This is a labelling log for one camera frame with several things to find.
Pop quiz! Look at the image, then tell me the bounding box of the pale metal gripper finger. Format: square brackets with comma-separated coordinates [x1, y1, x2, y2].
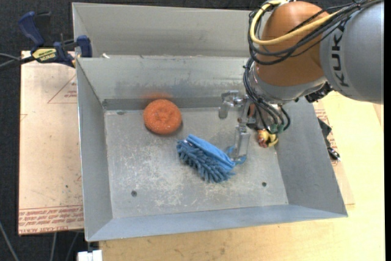
[233, 118, 251, 163]
[218, 90, 246, 119]

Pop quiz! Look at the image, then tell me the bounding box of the yellow and red toy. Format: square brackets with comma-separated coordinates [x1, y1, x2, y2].
[256, 128, 280, 149]

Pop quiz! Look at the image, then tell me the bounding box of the blue microfibre cloth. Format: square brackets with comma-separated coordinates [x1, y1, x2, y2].
[176, 134, 247, 184]

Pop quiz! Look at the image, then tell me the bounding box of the orange round scouring pad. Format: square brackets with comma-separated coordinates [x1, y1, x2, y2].
[143, 98, 183, 136]

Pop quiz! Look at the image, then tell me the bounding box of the grey metal bin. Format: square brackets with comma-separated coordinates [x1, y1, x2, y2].
[71, 2, 348, 242]

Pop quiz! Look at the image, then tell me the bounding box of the brown cardboard board, red print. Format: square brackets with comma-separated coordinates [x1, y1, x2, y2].
[18, 50, 356, 236]

